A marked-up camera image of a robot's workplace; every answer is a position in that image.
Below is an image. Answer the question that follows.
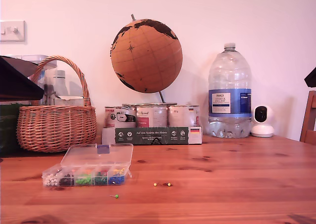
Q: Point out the white paper carton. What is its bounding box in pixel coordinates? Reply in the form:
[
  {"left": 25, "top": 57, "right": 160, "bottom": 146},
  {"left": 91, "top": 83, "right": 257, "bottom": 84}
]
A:
[{"left": 53, "top": 95, "right": 84, "bottom": 107}]

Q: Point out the clear plastic tub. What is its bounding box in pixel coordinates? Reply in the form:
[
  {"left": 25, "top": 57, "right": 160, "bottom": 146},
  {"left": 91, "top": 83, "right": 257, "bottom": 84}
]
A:
[{"left": 21, "top": 54, "right": 60, "bottom": 105}]

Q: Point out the wicker basket with handle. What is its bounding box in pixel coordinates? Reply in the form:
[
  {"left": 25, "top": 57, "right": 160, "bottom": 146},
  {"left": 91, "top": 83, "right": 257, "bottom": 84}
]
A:
[{"left": 16, "top": 55, "right": 97, "bottom": 153}]

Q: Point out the brown wooden chair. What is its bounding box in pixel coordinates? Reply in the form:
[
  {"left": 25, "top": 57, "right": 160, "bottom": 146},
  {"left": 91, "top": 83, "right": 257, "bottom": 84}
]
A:
[{"left": 299, "top": 90, "right": 316, "bottom": 146}]

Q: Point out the can with black white label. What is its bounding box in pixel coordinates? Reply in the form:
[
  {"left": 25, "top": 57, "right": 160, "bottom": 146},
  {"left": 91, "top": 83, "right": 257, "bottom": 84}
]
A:
[{"left": 104, "top": 106, "right": 137, "bottom": 129}]

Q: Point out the large clear water bottle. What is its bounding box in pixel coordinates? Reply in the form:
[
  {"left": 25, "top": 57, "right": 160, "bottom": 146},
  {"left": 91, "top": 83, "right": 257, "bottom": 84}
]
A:
[{"left": 208, "top": 42, "right": 253, "bottom": 139}]

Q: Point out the clear plastic pin organizer box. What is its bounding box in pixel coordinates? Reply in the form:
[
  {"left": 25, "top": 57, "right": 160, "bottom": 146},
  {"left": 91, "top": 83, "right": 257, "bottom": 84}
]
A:
[{"left": 41, "top": 143, "right": 134, "bottom": 187}]

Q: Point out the can with pink label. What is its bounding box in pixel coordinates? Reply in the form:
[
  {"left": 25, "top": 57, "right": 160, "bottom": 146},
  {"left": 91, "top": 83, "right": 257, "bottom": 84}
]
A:
[{"left": 136, "top": 105, "right": 169, "bottom": 128}]

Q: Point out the cork globe on metal stand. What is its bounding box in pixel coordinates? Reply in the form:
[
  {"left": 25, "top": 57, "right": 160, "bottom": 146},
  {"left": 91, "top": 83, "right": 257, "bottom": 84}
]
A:
[{"left": 110, "top": 13, "right": 184, "bottom": 107}]

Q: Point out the white wall light switch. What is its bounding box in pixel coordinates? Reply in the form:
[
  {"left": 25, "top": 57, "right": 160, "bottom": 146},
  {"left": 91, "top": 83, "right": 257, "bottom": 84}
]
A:
[{"left": 0, "top": 20, "right": 26, "bottom": 43}]

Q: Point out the white plastic bottle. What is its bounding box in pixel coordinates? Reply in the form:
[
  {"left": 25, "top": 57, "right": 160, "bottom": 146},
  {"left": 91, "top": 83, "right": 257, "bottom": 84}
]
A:
[{"left": 52, "top": 70, "right": 69, "bottom": 98}]

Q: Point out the green and silver food bag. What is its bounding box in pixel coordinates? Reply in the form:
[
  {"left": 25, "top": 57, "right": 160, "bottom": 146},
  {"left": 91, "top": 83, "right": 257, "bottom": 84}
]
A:
[{"left": 0, "top": 101, "right": 23, "bottom": 157}]

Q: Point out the small white round camera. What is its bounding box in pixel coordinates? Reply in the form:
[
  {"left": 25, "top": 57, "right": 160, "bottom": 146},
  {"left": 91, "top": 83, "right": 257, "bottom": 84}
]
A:
[{"left": 251, "top": 105, "right": 276, "bottom": 138}]

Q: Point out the dark green cardboard can tray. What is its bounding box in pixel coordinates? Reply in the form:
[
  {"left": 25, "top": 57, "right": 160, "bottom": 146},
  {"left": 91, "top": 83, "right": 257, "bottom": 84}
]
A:
[{"left": 101, "top": 126, "right": 203, "bottom": 146}]

